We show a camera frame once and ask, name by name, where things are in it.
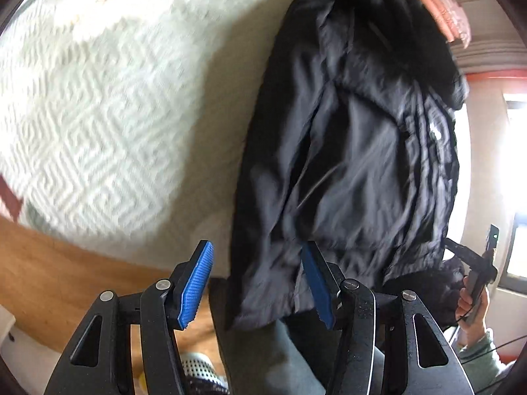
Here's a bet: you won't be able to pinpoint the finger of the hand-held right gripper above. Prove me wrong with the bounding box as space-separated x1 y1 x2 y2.
444 236 495 276

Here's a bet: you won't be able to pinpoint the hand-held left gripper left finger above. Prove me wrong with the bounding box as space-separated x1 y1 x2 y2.
43 240 215 395

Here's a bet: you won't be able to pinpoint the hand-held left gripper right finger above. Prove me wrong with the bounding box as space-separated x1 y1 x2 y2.
302 241 474 395

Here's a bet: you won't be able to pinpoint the black hooded jacket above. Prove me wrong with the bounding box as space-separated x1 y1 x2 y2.
224 0 471 338

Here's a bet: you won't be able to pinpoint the person's right forearm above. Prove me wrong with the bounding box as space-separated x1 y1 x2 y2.
455 328 516 395

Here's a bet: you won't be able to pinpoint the person's right hand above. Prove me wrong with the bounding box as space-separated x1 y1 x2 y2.
456 283 491 343

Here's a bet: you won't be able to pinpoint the white perforated basket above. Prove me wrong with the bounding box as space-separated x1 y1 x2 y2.
180 351 229 395

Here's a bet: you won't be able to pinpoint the person's legs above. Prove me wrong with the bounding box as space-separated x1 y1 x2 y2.
209 277 330 395

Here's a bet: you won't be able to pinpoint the window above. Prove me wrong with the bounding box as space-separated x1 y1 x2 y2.
503 94 527 289

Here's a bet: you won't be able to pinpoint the white low cabinet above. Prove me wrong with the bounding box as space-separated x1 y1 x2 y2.
0 303 18 341

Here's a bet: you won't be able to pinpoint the floral quilted bedspread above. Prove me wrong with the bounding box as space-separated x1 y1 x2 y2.
0 0 316 256

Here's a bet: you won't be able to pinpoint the beige and orange curtain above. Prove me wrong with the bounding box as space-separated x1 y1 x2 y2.
451 40 527 84

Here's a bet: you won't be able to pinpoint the salmon folded quilt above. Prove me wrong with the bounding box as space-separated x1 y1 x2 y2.
394 0 472 47

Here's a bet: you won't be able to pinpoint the thin black cable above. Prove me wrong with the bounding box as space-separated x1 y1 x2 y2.
452 315 527 395

